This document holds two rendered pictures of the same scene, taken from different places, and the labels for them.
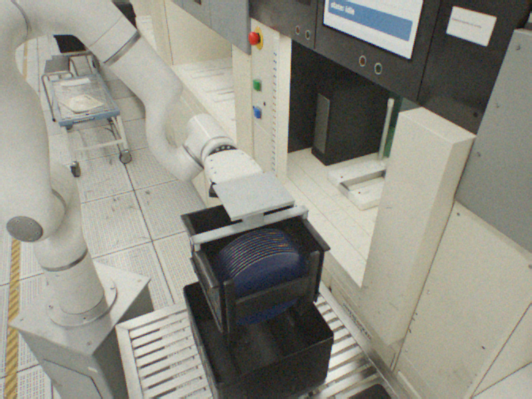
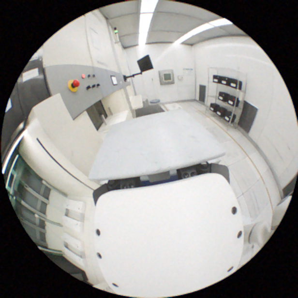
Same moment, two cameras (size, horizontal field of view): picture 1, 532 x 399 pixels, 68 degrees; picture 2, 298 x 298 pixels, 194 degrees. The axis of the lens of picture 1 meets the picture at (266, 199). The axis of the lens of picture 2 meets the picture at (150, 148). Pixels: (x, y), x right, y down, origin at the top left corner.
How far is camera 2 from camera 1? 74 cm
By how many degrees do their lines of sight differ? 95
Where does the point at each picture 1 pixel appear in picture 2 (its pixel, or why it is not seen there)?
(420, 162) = (57, 113)
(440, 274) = not seen: hidden behind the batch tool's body
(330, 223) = not seen: hidden behind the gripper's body
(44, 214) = (284, 204)
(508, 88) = (52, 78)
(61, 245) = (262, 226)
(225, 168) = (205, 233)
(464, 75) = (36, 87)
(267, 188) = (125, 136)
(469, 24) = (30, 74)
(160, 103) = not seen: outside the picture
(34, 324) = (248, 220)
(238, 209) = (175, 113)
